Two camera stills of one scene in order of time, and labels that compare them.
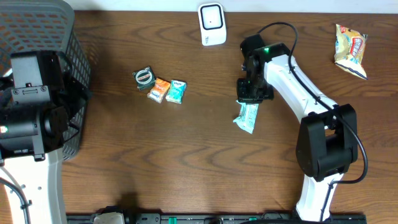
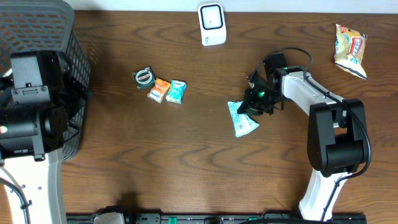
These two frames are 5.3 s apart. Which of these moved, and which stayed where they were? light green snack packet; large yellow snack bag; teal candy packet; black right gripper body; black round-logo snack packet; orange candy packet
Moved: light green snack packet; black right gripper body
Stayed: orange candy packet; teal candy packet; black round-logo snack packet; large yellow snack bag
